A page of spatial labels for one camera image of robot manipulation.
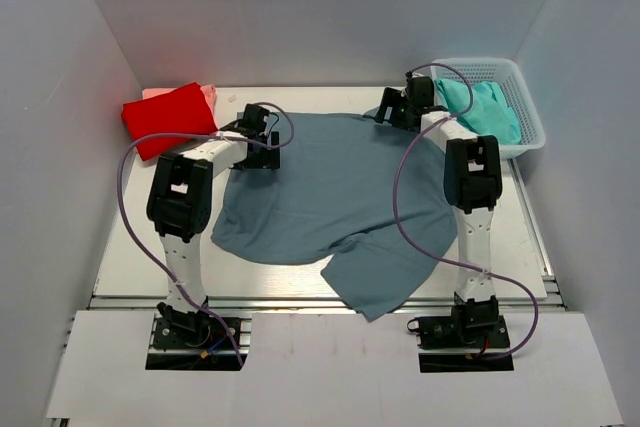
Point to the folded red t-shirt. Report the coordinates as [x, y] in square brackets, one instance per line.
[178, 112]

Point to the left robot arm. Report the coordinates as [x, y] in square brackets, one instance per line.
[181, 195]

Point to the grey-blue t-shirt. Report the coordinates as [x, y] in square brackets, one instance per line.
[366, 198]

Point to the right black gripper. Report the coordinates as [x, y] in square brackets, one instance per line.
[394, 98]

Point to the folded pink t-shirt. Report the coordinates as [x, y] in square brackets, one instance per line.
[208, 91]

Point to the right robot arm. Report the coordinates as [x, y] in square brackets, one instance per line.
[472, 180]

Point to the aluminium table rail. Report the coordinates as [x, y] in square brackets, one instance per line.
[128, 279]

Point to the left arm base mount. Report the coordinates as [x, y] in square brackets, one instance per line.
[194, 341]

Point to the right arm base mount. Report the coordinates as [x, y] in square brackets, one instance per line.
[468, 340]

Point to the teal t-shirt in basket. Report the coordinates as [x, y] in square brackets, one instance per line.
[490, 113]

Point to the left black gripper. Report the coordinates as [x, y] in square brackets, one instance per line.
[269, 159]

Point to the white plastic basket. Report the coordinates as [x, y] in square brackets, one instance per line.
[508, 76]

